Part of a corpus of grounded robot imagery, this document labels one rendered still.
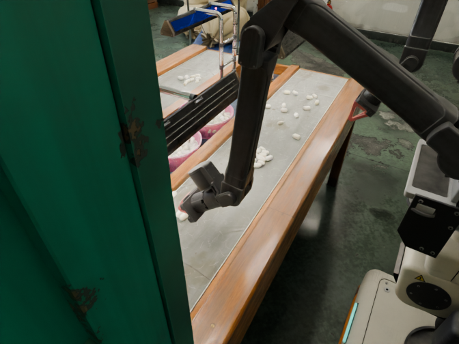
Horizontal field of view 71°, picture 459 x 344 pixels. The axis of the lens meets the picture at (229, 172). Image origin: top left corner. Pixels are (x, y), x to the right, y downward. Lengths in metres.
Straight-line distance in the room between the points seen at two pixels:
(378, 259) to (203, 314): 1.38
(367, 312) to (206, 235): 0.78
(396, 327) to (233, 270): 0.80
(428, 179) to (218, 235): 0.58
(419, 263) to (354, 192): 1.43
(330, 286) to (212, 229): 0.98
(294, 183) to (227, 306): 0.52
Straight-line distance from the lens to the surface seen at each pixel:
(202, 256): 0.98
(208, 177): 0.82
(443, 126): 0.58
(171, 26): 1.69
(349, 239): 2.09
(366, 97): 1.08
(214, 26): 4.19
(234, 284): 0.89
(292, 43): 1.52
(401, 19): 5.54
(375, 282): 1.60
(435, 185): 0.88
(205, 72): 2.06
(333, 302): 1.82
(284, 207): 1.08
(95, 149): 0.17
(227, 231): 1.03
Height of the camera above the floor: 1.53
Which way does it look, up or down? 40 degrees down
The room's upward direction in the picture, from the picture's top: 1 degrees clockwise
